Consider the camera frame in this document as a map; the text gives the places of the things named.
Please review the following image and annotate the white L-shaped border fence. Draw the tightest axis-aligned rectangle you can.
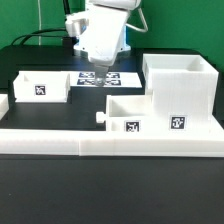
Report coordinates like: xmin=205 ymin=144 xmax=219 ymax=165
xmin=0 ymin=93 xmax=224 ymax=158

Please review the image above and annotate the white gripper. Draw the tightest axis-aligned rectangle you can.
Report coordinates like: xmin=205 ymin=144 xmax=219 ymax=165
xmin=82 ymin=6 xmax=129 ymax=87

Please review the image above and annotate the white drawer cabinet box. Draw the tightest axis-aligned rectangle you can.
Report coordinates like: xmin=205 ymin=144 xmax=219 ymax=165
xmin=141 ymin=53 xmax=220 ymax=132

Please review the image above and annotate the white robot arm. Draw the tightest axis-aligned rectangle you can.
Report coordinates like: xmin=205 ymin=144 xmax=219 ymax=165
xmin=65 ymin=0 xmax=148 ymax=86

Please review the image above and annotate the black cable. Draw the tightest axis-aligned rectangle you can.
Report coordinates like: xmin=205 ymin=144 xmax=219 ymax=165
xmin=11 ymin=0 xmax=81 ymax=47

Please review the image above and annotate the white cord on wall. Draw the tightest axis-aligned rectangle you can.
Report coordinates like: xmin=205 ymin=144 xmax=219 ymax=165
xmin=37 ymin=0 xmax=44 ymax=46

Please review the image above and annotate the fiducial marker sheet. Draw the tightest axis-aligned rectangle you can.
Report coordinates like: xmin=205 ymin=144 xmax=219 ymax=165
xmin=70 ymin=71 xmax=142 ymax=88

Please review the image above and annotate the black connector box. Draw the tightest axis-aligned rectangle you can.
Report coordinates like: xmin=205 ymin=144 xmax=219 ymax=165
xmin=62 ymin=37 xmax=78 ymax=50

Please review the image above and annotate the white front drawer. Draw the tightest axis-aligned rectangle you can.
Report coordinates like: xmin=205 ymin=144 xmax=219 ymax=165
xmin=96 ymin=95 xmax=153 ymax=132

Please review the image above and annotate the white drawer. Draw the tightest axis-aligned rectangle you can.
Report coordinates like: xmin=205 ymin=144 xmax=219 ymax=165
xmin=96 ymin=95 xmax=153 ymax=132
xmin=13 ymin=71 xmax=70 ymax=103

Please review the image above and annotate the white rear drawer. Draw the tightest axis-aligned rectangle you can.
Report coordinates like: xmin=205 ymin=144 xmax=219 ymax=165
xmin=13 ymin=71 xmax=70 ymax=103

